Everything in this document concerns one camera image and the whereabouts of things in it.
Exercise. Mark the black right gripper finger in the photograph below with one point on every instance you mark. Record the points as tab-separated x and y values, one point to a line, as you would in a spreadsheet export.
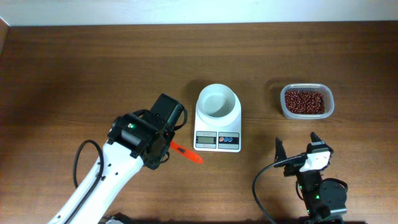
280	154
315	139

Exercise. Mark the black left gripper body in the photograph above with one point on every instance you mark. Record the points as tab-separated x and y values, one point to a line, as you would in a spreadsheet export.
157	160

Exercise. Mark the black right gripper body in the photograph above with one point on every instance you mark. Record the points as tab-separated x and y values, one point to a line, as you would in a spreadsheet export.
295	168

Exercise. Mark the orange measuring scoop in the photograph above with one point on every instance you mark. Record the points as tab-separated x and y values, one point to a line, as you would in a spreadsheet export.
190	155

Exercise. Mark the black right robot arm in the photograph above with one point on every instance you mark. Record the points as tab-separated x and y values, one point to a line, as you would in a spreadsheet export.
324	198

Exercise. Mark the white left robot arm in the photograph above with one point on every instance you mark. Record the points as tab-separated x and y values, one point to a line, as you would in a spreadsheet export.
135	140

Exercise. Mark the white digital kitchen scale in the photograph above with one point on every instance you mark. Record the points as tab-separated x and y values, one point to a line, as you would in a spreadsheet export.
218	134

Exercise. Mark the red adzuki beans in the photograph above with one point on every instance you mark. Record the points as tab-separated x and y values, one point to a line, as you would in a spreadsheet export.
304	102

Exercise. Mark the clear plastic container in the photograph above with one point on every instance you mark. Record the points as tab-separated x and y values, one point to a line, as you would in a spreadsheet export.
323	89

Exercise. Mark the white round bowl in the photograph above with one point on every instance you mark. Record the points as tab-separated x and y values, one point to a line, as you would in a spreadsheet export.
216	101

